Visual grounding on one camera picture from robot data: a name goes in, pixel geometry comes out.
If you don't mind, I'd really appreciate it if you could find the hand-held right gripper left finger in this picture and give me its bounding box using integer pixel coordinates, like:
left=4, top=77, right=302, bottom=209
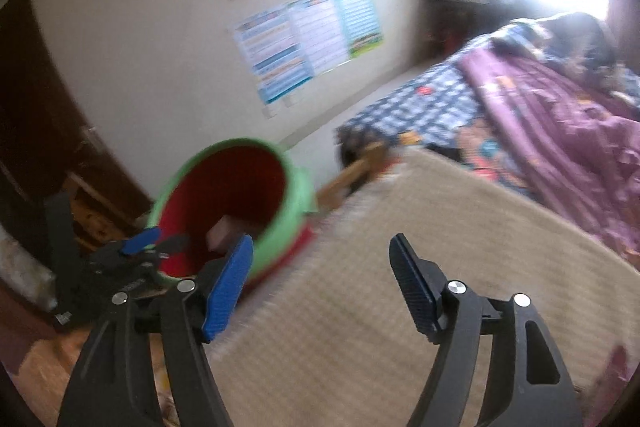
left=56, top=234, right=255, bottom=427

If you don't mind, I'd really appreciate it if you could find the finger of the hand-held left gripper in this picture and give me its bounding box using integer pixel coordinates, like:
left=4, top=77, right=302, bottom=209
left=119, top=228, right=162, bottom=257
left=151, top=234, right=192, bottom=259

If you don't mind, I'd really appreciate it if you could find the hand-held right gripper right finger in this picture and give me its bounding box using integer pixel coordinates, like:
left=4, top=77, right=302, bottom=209
left=389, top=233, right=586, bottom=427

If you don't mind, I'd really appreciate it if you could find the green-rimmed red bucket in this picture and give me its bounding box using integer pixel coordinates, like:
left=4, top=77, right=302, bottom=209
left=146, top=138, right=319, bottom=294

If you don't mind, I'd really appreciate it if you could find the wooden chair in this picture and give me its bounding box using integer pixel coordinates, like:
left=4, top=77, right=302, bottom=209
left=64, top=171, right=152, bottom=259

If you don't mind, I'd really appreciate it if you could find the pinkish brown box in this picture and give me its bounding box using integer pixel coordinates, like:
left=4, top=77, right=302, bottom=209
left=207, top=216, right=262, bottom=254

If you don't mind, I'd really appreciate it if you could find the beige woven mat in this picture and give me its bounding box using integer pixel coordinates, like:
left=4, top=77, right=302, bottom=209
left=207, top=149, right=640, bottom=427

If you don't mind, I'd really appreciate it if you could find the wooden stick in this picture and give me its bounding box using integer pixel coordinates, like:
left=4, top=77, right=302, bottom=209
left=319, top=142, right=392, bottom=214

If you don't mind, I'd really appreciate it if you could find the dark wooden door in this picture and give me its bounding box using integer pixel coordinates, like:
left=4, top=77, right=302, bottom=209
left=0, top=0, right=152, bottom=230

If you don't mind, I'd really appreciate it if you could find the blue checked bed sheet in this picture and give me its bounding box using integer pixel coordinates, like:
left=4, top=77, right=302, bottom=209
left=339, top=56, right=502, bottom=188

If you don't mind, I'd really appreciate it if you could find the purple printed quilt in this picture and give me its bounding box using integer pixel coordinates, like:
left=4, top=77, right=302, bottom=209
left=456, top=48, right=640, bottom=269

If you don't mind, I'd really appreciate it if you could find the dark desk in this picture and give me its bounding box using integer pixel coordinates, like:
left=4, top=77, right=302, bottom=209
left=422, top=0, right=502, bottom=58

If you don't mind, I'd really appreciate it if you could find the blue plaid quilt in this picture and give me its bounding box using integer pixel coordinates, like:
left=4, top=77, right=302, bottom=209
left=510, top=11, right=617, bottom=74

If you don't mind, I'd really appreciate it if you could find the blue chart wall poster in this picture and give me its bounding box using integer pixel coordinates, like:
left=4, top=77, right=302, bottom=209
left=232, top=4, right=317, bottom=106

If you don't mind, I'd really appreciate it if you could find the white chart wall poster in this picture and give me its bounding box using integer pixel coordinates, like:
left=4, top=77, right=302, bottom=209
left=287, top=0, right=352, bottom=76

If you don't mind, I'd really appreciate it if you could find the green chart wall poster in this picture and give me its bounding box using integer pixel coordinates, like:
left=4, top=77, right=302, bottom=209
left=337, top=0, right=385, bottom=59

